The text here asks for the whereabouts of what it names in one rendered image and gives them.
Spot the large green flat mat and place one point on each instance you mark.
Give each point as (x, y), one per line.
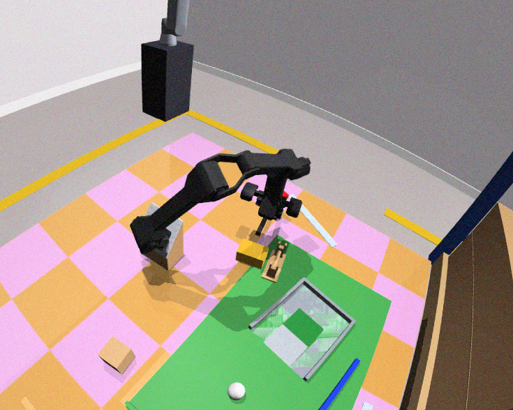
(223, 349)

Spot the white golf ball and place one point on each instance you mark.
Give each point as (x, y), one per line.
(236, 390)

